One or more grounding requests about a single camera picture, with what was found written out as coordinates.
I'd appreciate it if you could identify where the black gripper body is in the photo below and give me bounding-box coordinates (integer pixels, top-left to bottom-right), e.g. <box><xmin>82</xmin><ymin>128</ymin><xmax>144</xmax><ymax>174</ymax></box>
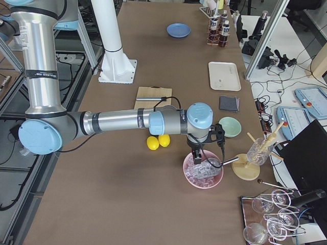
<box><xmin>187</xmin><ymin>124</ymin><xmax>225</xmax><ymax>153</ymax></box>

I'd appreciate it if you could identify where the blue plate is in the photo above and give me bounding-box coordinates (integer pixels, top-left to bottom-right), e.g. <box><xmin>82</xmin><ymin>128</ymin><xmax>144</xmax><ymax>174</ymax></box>
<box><xmin>166</xmin><ymin>23</ymin><xmax>191</xmax><ymax>38</ymax></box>

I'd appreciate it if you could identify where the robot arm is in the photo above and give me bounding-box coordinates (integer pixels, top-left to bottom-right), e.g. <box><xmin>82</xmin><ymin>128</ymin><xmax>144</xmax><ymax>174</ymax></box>
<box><xmin>9</xmin><ymin>1</ymin><xmax>225</xmax><ymax>164</ymax></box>

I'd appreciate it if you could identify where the metal ice scoop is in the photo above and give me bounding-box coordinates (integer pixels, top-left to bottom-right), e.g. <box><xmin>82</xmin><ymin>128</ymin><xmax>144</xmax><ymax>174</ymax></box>
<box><xmin>201</xmin><ymin>157</ymin><xmax>239</xmax><ymax>178</ymax></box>

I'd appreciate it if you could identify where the clear ice cubes pile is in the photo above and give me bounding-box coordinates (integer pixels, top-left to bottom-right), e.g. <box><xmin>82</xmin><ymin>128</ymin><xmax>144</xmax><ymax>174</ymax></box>
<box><xmin>184</xmin><ymin>154</ymin><xmax>218</xmax><ymax>187</ymax></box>

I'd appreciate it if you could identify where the mint green bowl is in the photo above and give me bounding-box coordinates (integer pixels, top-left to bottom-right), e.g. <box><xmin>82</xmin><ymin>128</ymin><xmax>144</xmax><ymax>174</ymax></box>
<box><xmin>219</xmin><ymin>117</ymin><xmax>242</xmax><ymax>138</ymax></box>

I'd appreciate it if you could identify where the pink bowl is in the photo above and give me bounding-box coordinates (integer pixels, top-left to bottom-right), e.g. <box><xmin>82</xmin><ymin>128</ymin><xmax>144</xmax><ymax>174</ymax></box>
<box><xmin>182</xmin><ymin>150</ymin><xmax>224</xmax><ymax>189</ymax></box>

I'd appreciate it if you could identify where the yellow lemon far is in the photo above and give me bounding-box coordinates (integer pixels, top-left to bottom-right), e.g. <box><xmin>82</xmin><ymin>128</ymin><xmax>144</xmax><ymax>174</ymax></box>
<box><xmin>158</xmin><ymin>134</ymin><xmax>171</xmax><ymax>148</ymax></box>

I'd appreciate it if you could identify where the yellow lemon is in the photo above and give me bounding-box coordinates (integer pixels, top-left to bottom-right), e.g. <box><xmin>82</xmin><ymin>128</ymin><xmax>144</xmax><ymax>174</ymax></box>
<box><xmin>158</xmin><ymin>134</ymin><xmax>171</xmax><ymax>148</ymax></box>
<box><xmin>146</xmin><ymin>136</ymin><xmax>159</xmax><ymax>151</ymax></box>

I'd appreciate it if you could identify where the grey folded cloth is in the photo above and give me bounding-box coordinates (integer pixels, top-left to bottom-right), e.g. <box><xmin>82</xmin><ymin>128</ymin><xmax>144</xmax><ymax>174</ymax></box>
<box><xmin>219</xmin><ymin>95</ymin><xmax>240</xmax><ymax>112</ymax></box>

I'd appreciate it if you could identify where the yellow lemon near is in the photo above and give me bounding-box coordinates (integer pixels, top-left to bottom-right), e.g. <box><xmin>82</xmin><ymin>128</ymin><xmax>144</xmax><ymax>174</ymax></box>
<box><xmin>146</xmin><ymin>136</ymin><xmax>159</xmax><ymax>151</ymax></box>

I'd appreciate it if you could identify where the round wooden stand base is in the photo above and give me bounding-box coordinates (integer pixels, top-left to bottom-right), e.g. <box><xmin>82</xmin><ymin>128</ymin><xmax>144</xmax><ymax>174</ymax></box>
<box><xmin>231</xmin><ymin>154</ymin><xmax>260</xmax><ymax>181</ymax></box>

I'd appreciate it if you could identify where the glass cup on stand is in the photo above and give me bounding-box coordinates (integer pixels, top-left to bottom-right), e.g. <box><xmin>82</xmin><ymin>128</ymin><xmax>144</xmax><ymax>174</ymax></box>
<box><xmin>247</xmin><ymin>138</ymin><xmax>273</xmax><ymax>166</ymax></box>

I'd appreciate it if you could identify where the cream rabbit tray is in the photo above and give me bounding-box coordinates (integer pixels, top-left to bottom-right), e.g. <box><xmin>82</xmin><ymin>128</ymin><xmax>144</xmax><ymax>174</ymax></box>
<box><xmin>208</xmin><ymin>61</ymin><xmax>241</xmax><ymax>91</ymax></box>

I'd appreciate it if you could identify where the wooden cutting board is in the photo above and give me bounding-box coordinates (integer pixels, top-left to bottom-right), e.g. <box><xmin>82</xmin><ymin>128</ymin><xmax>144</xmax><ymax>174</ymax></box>
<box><xmin>134</xmin><ymin>87</ymin><xmax>172</xmax><ymax>110</ymax></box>

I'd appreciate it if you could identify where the blue teach pendant near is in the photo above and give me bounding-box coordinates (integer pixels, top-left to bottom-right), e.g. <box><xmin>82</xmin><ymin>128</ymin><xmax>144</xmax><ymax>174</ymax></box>
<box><xmin>276</xmin><ymin>106</ymin><xmax>314</xmax><ymax>140</ymax></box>

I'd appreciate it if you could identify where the blue teach pendant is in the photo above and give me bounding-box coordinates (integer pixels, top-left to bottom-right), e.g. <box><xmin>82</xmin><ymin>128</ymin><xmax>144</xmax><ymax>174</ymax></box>
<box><xmin>276</xmin><ymin>106</ymin><xmax>314</xmax><ymax>140</ymax></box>
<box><xmin>295</xmin><ymin>87</ymin><xmax>326</xmax><ymax>119</ymax></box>

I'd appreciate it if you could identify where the black laptop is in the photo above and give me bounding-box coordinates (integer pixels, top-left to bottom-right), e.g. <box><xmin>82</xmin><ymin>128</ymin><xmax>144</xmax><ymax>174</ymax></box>
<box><xmin>275</xmin><ymin>119</ymin><xmax>326</xmax><ymax>191</ymax></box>

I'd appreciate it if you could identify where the wine glass rack tray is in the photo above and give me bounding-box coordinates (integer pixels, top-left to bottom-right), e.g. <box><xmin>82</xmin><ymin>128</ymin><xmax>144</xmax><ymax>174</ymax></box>
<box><xmin>240</xmin><ymin>188</ymin><xmax>306</xmax><ymax>244</ymax></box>

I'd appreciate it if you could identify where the tea bottle front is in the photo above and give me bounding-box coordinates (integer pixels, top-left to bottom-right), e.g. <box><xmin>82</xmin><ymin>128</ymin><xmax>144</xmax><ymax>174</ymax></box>
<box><xmin>219</xmin><ymin>20</ymin><xmax>230</xmax><ymax>47</ymax></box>

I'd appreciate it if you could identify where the tea bottle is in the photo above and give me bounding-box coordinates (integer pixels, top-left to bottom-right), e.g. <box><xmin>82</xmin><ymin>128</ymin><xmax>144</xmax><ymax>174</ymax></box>
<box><xmin>208</xmin><ymin>14</ymin><xmax>220</xmax><ymax>44</ymax></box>
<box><xmin>220</xmin><ymin>10</ymin><xmax>227</xmax><ymax>25</ymax></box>
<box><xmin>219</xmin><ymin>20</ymin><xmax>230</xmax><ymax>47</ymax></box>

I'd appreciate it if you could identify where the tea bottle right back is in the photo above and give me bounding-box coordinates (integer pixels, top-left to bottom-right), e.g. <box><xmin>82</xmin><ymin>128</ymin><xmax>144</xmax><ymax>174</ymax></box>
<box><xmin>208</xmin><ymin>14</ymin><xmax>220</xmax><ymax>44</ymax></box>

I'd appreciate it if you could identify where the blue teach pendant far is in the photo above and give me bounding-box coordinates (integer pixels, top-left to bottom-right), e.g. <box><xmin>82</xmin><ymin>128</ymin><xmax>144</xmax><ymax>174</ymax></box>
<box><xmin>295</xmin><ymin>87</ymin><xmax>326</xmax><ymax>119</ymax></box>

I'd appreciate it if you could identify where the tea bottle left back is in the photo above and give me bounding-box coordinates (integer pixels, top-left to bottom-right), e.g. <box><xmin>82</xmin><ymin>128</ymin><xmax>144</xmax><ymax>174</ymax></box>
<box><xmin>220</xmin><ymin>10</ymin><xmax>227</xmax><ymax>25</ymax></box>

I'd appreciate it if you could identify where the copper wire bottle rack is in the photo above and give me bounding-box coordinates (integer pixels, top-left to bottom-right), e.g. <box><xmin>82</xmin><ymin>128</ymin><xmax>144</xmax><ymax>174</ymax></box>
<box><xmin>206</xmin><ymin>16</ymin><xmax>230</xmax><ymax>47</ymax></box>

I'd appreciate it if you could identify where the aluminium frame post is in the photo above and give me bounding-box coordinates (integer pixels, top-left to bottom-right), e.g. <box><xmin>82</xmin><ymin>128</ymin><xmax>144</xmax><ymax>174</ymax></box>
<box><xmin>244</xmin><ymin>0</ymin><xmax>289</xmax><ymax>81</ymax></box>

